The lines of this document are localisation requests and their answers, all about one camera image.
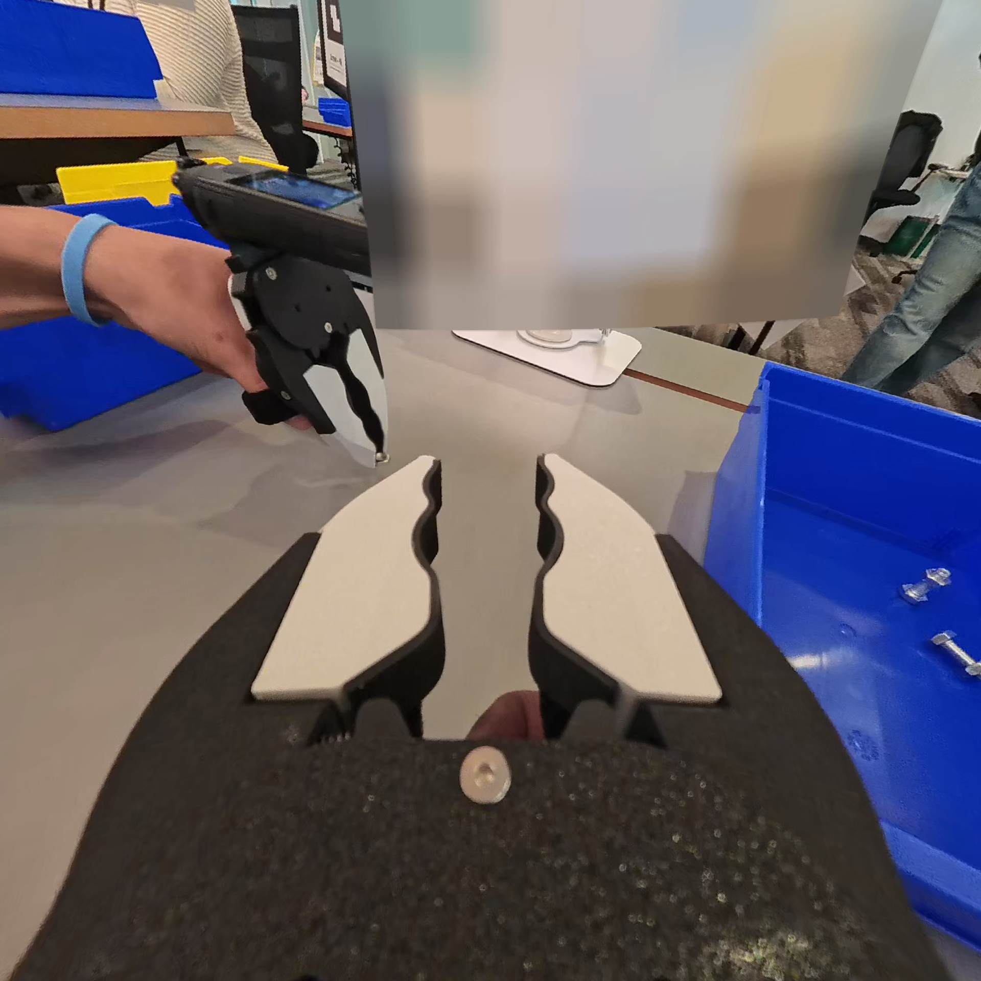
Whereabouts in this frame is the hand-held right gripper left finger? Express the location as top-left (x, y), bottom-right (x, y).
top-left (250, 456), bottom-right (447, 729)

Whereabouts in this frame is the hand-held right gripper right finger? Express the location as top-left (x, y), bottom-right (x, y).
top-left (529, 453), bottom-right (723, 732)

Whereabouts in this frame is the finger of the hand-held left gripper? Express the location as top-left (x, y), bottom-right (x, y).
top-left (304, 362), bottom-right (369, 446)
top-left (350, 324), bottom-right (392, 464)

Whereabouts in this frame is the blue divided storage bin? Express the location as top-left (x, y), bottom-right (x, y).
top-left (1, 197), bottom-right (262, 430)

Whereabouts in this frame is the person's left hand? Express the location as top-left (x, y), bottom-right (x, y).
top-left (85, 229), bottom-right (266, 393)

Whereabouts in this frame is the person's right hand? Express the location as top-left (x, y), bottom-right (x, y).
top-left (468, 690), bottom-right (547, 741)

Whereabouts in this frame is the white document stand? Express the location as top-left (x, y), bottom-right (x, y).
top-left (453, 327), bottom-right (645, 387)

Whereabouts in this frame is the yellow storage bin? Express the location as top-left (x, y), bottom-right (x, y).
top-left (57, 157), bottom-right (286, 209)

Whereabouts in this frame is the blue wristband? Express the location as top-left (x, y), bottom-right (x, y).
top-left (62, 215), bottom-right (121, 328)

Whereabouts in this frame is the brown wooden desk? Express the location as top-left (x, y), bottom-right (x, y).
top-left (1, 96), bottom-right (240, 148)

